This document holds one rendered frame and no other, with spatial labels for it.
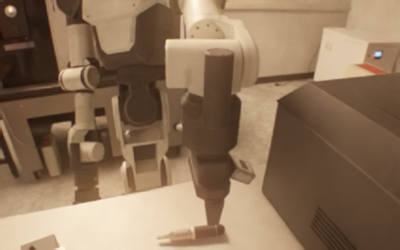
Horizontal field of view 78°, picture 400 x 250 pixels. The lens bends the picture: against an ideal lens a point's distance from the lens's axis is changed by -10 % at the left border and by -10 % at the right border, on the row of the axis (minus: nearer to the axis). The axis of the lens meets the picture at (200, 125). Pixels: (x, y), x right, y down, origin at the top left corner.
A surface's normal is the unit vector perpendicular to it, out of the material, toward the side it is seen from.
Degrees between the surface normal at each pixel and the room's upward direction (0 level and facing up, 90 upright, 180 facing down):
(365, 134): 57
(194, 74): 90
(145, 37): 77
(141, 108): 69
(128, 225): 0
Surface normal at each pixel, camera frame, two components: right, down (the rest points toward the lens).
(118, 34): -0.33, 0.19
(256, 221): 0.02, -0.86
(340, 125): -0.78, -0.33
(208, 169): 0.18, 0.51
